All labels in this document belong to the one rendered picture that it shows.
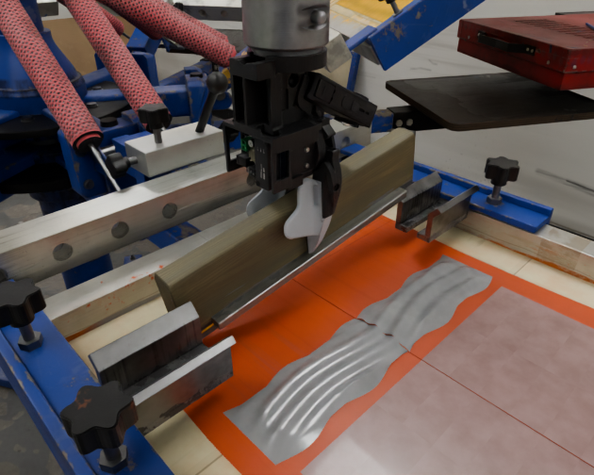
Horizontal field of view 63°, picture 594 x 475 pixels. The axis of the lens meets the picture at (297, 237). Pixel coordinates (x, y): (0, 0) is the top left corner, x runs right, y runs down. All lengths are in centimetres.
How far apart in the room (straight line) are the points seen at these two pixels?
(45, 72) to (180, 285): 52
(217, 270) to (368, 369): 17
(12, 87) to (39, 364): 74
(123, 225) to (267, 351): 24
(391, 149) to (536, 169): 206
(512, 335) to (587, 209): 206
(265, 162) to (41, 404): 26
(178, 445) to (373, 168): 36
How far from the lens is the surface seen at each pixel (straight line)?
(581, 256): 68
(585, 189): 258
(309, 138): 45
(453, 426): 47
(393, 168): 61
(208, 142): 71
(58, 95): 85
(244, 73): 43
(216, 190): 67
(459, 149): 277
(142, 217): 62
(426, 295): 58
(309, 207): 49
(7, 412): 192
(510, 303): 61
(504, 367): 53
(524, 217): 70
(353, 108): 51
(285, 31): 42
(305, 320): 54
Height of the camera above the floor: 131
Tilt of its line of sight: 32 degrees down
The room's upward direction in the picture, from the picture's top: straight up
